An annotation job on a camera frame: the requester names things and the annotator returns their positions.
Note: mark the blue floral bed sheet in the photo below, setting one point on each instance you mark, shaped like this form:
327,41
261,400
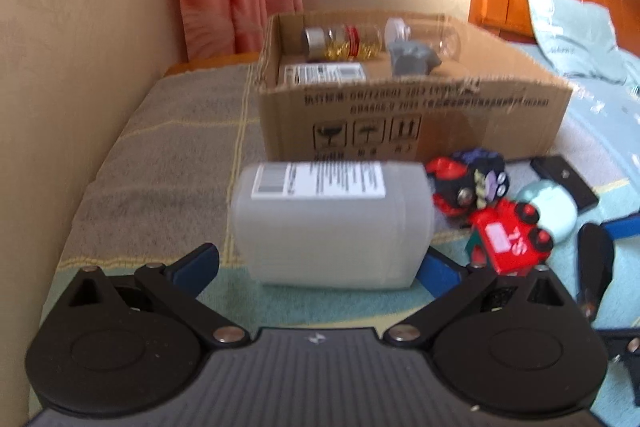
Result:
610,117

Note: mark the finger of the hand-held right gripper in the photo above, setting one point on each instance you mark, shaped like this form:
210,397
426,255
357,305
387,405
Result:
625,344
622,227

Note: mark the dark toy car red wheels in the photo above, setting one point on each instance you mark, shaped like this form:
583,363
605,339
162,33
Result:
455,187

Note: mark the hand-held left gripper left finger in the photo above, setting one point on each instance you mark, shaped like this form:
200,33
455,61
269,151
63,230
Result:
196,265

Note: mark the brown cardboard box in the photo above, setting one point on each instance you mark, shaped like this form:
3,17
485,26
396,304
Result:
450,122

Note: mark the clear plastic jar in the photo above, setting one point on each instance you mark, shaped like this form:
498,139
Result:
442,38

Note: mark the clear labelled plastic case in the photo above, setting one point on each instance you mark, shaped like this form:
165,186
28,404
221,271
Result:
320,73

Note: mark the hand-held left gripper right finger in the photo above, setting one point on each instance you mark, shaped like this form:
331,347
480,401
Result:
442,272

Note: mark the black rectangular card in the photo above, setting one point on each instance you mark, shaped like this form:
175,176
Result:
565,179

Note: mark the red toy train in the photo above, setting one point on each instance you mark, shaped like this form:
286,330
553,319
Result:
500,242

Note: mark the translucent white plastic bottle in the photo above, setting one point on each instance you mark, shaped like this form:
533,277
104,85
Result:
325,237

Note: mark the grey elephant toy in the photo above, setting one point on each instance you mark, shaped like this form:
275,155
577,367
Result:
410,59

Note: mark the capsule bottle with silver cap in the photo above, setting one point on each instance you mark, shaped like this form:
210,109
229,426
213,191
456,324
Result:
345,42

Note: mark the black oval case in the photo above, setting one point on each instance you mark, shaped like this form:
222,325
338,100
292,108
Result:
595,267

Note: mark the light blue pillow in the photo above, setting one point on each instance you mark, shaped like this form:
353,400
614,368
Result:
575,32

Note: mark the mint green earbud case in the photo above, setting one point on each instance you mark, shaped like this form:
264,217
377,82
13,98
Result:
550,212

